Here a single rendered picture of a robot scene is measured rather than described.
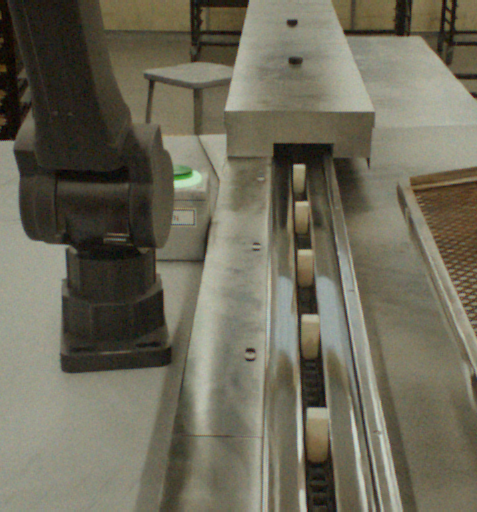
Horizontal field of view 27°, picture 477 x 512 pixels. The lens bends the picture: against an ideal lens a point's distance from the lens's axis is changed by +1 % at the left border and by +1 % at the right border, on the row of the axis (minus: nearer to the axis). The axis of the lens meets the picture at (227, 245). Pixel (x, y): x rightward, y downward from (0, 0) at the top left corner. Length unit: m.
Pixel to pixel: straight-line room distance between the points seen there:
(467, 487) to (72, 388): 0.29
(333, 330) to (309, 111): 0.47
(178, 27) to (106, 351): 7.09
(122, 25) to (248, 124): 6.70
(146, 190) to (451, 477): 0.29
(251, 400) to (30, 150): 0.24
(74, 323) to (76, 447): 0.14
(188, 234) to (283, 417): 0.36
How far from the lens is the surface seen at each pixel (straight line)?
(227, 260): 0.88
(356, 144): 1.21
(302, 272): 0.88
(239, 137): 1.20
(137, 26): 7.86
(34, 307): 0.90
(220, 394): 0.66
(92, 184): 0.73
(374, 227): 1.10
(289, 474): 0.60
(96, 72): 0.68
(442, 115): 1.66
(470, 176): 1.01
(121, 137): 0.71
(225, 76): 3.89
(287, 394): 0.68
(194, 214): 0.97
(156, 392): 0.75
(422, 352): 0.82
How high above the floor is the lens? 1.18
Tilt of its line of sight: 20 degrees down
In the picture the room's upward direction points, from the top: straight up
